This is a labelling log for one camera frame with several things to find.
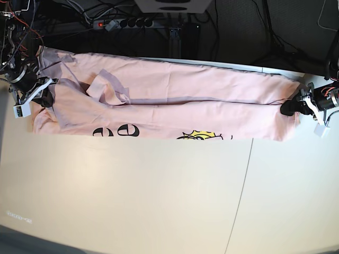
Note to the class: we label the white sticker label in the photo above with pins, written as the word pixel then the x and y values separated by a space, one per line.
pixel 18 217

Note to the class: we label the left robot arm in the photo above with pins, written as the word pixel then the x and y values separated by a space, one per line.
pixel 327 95

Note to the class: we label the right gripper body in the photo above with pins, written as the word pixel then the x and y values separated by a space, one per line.
pixel 23 81

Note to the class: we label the aluminium table leg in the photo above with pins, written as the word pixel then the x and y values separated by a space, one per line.
pixel 174 43

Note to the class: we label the black power strip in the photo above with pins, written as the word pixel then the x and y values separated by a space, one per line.
pixel 127 23

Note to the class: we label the pink T-shirt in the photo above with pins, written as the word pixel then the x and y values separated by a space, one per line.
pixel 98 94

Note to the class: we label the black power adapter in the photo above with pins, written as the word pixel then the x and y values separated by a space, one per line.
pixel 191 31

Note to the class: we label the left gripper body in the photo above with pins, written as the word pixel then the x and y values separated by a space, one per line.
pixel 303 102

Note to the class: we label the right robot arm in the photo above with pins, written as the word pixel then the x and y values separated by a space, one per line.
pixel 18 69

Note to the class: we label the grey box under table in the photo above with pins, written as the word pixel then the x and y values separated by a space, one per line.
pixel 173 6

